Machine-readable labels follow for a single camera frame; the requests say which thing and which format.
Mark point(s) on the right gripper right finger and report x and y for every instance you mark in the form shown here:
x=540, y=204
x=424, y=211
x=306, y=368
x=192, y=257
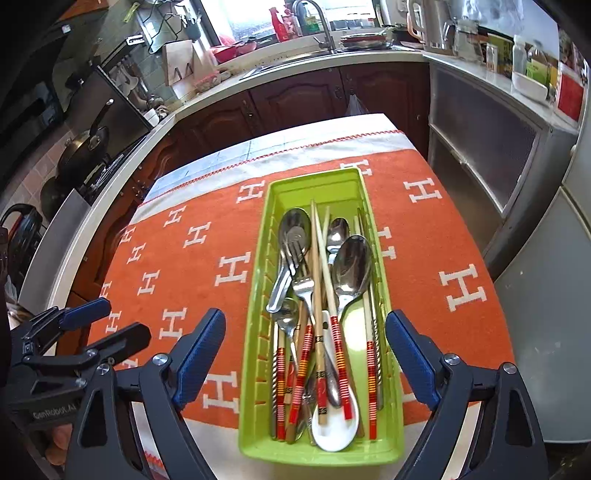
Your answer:
x=507, y=442

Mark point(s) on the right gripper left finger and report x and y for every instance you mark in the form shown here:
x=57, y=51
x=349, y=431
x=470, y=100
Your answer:
x=105, y=442

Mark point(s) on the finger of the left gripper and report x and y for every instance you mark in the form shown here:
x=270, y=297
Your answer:
x=112, y=349
x=56, y=320

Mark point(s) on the cream chopstick red bands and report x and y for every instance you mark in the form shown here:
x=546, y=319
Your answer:
x=370, y=346
x=340, y=360

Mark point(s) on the white ceramic spoon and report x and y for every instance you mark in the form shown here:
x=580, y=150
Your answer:
x=337, y=433

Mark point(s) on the steel fork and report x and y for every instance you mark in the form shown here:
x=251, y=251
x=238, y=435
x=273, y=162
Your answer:
x=303, y=284

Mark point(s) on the large steel soup spoon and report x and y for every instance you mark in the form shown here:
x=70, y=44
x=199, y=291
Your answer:
x=294, y=240

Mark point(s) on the small steel teaspoon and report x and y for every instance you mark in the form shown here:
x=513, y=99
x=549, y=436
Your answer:
x=338, y=232

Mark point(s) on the steel tablespoon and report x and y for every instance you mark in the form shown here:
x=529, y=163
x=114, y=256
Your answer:
x=351, y=271

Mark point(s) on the bamboo chopstick red end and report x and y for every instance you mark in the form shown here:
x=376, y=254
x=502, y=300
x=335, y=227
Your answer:
x=305, y=340

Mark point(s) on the bamboo chopstick black band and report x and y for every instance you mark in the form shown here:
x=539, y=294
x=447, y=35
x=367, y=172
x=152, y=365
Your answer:
x=322, y=385

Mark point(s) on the person left hand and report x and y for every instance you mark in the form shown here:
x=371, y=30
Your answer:
x=56, y=452

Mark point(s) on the black kettle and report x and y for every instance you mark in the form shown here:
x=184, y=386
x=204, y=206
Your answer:
x=23, y=239

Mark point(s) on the orange H-pattern towel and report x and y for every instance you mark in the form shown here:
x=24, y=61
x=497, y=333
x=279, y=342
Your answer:
x=191, y=247

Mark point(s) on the black frying pan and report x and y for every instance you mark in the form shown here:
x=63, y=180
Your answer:
x=84, y=152

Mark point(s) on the green plastic utensil tray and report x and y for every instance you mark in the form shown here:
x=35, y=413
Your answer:
x=340, y=193

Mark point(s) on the steel sink faucet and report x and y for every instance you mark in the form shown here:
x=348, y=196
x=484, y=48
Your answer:
x=314, y=24

